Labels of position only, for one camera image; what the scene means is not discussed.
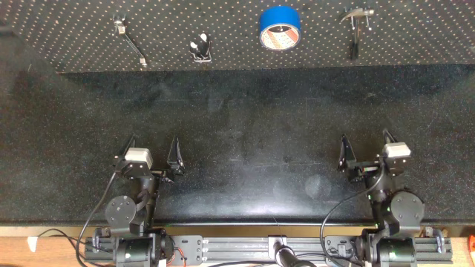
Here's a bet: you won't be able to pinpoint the black pegboard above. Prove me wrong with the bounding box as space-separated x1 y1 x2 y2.
0 0 475 73

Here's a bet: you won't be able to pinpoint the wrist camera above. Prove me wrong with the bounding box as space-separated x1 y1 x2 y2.
123 147 154 168
381 142 413 161

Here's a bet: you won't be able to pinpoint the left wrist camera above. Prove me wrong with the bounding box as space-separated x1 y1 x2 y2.
123 147 154 168

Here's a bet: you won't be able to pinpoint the black pliers with white tips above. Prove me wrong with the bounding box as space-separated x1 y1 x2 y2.
188 32 213 61

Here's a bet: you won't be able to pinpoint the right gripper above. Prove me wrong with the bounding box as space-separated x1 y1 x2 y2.
336 128 412 183

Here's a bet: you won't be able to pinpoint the mounting rail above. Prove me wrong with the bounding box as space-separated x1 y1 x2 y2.
84 225 454 267

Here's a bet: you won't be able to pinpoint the wrench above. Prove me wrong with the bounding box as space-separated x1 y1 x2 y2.
114 19 148 68

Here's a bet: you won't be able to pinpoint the roll of blue tape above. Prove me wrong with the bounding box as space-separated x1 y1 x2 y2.
258 4 303 52

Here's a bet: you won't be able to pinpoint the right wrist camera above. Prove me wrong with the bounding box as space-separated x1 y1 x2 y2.
381 142 413 161

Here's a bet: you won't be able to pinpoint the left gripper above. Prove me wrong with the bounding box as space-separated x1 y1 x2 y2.
114 133 186 184

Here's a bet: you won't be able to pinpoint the hammer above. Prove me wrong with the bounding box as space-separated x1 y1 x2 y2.
338 7 376 62

